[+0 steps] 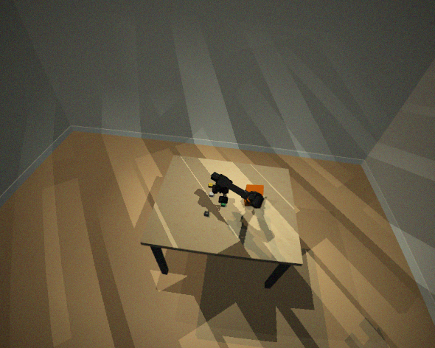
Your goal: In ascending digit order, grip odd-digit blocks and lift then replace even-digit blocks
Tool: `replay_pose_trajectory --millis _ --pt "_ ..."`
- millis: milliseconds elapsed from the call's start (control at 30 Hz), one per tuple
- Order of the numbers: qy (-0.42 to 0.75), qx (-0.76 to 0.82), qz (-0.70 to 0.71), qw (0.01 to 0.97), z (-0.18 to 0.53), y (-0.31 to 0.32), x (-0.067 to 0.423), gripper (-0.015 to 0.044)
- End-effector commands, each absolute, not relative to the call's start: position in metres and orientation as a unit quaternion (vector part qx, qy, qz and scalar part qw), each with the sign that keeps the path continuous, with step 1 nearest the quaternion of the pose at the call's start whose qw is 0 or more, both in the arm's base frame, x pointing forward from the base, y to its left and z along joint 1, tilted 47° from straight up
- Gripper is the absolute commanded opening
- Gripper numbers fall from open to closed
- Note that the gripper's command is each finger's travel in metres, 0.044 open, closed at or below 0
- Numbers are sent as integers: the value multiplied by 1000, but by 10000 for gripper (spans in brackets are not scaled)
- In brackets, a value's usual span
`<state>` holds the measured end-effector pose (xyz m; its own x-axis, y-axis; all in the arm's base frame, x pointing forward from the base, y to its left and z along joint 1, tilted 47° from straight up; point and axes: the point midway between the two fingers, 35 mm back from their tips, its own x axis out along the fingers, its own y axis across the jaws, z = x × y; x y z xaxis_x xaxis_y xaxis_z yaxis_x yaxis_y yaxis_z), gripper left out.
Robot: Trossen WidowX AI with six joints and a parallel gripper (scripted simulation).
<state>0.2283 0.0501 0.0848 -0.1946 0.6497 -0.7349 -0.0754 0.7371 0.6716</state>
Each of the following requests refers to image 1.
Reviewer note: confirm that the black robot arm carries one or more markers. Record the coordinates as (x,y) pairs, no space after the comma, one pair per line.
(222,181)

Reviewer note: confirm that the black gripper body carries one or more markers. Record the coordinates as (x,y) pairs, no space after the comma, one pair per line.
(223,199)

